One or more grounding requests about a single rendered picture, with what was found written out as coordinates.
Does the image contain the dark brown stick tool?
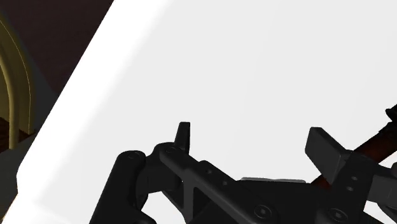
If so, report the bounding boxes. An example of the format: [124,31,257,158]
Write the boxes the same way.
[310,104,397,190]

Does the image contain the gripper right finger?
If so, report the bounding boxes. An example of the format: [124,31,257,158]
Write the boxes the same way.
[305,126,397,224]

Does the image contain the olive arched frame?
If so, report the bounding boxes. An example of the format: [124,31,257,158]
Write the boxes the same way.
[0,12,34,150]

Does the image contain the white table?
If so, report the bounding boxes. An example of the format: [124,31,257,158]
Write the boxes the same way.
[0,0,397,224]

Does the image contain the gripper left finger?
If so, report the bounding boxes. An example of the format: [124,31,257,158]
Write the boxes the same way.
[89,121,246,224]

